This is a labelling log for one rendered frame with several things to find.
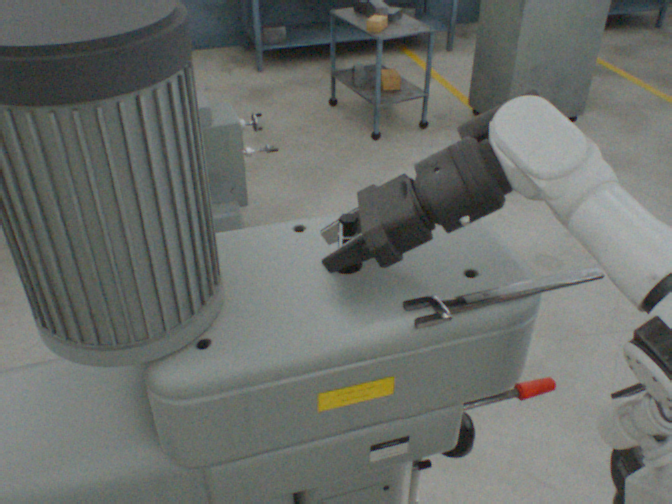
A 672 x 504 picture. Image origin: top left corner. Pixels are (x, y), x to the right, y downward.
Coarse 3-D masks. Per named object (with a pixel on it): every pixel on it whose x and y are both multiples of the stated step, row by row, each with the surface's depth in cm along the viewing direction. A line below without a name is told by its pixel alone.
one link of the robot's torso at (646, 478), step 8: (656, 464) 90; (664, 464) 90; (640, 472) 100; (648, 472) 98; (656, 472) 92; (664, 472) 90; (632, 480) 99; (640, 480) 96; (648, 480) 94; (656, 480) 92; (664, 480) 90; (632, 488) 97; (640, 488) 94; (648, 488) 91; (656, 488) 89; (664, 488) 87; (632, 496) 97; (640, 496) 93; (648, 496) 90; (656, 496) 87; (664, 496) 85
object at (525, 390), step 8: (520, 384) 86; (528, 384) 86; (536, 384) 86; (544, 384) 87; (552, 384) 87; (504, 392) 86; (512, 392) 86; (520, 392) 86; (528, 392) 86; (536, 392) 86; (544, 392) 87; (480, 400) 85; (488, 400) 85; (496, 400) 85; (504, 400) 86; (520, 400) 87; (464, 408) 84; (472, 408) 85
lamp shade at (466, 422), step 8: (464, 416) 108; (464, 424) 107; (472, 424) 108; (464, 432) 106; (472, 432) 107; (464, 440) 107; (472, 440) 108; (456, 448) 107; (464, 448) 107; (448, 456) 108; (456, 456) 108
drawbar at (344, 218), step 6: (342, 216) 74; (348, 216) 74; (354, 216) 74; (342, 222) 74; (348, 222) 74; (354, 222) 74; (342, 228) 74; (348, 228) 74; (354, 228) 74; (342, 234) 75; (348, 234) 74; (354, 234) 75; (342, 240) 75; (348, 240) 75; (342, 270) 78; (348, 270) 78; (354, 270) 78
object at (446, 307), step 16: (576, 272) 76; (592, 272) 76; (496, 288) 73; (512, 288) 73; (528, 288) 73; (544, 288) 74; (416, 304) 71; (432, 304) 71; (448, 304) 71; (464, 304) 71; (480, 304) 71; (416, 320) 69; (432, 320) 69; (448, 320) 70
